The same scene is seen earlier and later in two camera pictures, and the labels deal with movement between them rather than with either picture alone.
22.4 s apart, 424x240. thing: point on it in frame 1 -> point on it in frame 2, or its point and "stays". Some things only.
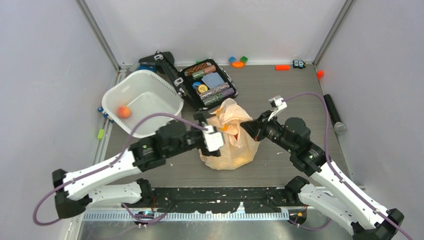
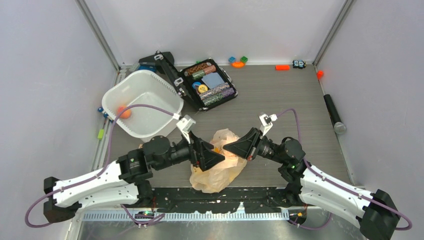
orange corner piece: x=319 y=74 stays
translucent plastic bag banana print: x=240 y=149 -> x=217 y=177
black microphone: x=339 y=127 stays
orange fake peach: x=124 y=112 stays
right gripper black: x=256 y=128 -> x=243 y=146
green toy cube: x=244 y=59 stays
